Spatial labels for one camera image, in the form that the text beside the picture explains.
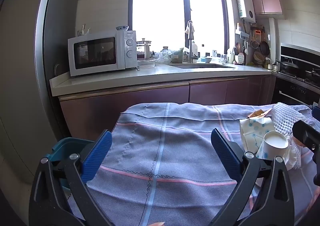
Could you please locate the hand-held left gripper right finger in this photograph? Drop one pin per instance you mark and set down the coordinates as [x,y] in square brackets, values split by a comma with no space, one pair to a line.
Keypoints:
[222,150]

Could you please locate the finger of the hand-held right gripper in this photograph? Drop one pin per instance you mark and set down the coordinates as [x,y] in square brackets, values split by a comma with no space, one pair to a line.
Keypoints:
[306,134]

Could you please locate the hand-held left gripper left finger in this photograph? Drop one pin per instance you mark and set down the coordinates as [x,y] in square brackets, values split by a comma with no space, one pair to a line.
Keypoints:
[100,150]

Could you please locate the white foam fruit net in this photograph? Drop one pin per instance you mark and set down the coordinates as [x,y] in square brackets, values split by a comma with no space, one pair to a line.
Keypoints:
[285,115]

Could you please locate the blue dotted paper cup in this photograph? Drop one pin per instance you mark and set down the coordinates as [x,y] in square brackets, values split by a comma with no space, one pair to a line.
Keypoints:
[252,128]
[275,140]

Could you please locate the teal plastic bin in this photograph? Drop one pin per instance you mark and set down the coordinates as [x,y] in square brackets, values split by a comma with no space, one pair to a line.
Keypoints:
[65,147]

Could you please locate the orange foil snack wrapper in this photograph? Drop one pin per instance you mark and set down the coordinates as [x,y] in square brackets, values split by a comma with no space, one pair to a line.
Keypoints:
[257,113]

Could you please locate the black built-in oven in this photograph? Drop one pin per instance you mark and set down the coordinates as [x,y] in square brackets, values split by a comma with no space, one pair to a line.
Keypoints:
[290,90]

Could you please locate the grey checked tablecloth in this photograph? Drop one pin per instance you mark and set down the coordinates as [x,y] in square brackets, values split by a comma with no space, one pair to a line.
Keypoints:
[175,155]

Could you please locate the black pan on stove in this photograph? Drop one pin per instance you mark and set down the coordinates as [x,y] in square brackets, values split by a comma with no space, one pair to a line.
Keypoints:
[312,73]

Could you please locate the purple kitchen base cabinets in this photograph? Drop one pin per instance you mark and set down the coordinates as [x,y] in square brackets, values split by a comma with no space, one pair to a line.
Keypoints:
[140,100]

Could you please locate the black pot with lid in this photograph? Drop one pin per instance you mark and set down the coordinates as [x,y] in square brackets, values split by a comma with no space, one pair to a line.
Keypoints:
[290,67]

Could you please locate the white kitchen countertop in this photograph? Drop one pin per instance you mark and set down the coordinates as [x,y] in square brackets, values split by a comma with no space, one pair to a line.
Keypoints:
[112,78]

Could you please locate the stack of bowls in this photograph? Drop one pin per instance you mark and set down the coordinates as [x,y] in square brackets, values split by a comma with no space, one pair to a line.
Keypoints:
[258,58]

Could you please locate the small blue container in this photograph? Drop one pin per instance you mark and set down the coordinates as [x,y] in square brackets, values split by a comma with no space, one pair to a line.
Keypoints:
[208,60]

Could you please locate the white dotted utensil holder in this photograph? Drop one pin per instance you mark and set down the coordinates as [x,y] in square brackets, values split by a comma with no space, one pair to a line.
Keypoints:
[240,58]

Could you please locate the hanging black pan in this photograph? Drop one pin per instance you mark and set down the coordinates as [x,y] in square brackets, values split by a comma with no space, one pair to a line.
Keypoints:
[265,48]

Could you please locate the white microwave oven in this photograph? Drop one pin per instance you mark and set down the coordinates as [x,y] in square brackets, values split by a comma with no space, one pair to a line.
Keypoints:
[95,53]

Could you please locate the glass food container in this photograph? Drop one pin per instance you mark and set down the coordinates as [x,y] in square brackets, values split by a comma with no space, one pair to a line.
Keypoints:
[146,64]

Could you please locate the white soap bottle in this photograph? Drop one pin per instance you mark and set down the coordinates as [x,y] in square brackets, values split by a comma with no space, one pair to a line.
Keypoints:
[195,50]

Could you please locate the hanging metal strainer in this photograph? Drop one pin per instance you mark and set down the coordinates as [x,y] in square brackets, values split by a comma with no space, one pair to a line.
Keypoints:
[254,44]

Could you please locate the bag of green vegetables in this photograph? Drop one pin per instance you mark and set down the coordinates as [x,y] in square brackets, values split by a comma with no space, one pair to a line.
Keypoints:
[178,56]

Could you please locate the steel kitchen faucet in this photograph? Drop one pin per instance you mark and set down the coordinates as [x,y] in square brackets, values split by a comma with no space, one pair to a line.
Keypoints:
[191,50]

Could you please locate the hanging orange grater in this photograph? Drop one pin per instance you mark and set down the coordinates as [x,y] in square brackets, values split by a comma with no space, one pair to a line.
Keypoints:
[258,35]

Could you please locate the glass kettle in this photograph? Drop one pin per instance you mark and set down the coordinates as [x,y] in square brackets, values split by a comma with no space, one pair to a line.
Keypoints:
[145,49]

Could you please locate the clear plastic bags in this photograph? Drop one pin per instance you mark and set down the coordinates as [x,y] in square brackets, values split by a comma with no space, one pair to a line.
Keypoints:
[161,57]

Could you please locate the grey refrigerator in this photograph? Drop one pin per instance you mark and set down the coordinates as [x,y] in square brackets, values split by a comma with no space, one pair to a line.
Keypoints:
[25,65]

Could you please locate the glass jar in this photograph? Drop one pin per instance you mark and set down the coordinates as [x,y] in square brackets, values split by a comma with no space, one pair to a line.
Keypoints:
[165,50]

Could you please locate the white plastic ornament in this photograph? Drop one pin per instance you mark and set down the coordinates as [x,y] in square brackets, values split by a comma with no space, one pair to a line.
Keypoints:
[83,31]

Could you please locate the blue and white bowl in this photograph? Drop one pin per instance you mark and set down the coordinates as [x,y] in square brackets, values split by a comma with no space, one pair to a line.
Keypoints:
[122,28]

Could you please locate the white water heater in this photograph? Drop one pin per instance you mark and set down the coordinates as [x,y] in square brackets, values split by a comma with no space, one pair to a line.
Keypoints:
[246,6]

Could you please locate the kitchen window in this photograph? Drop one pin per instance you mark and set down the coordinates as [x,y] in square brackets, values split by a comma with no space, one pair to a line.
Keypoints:
[160,10]

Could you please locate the white vertical duct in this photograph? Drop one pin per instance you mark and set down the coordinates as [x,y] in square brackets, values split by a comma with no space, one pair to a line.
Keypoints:
[273,40]

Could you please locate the blue wall shelf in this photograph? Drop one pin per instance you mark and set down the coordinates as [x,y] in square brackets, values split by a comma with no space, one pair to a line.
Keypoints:
[242,33]

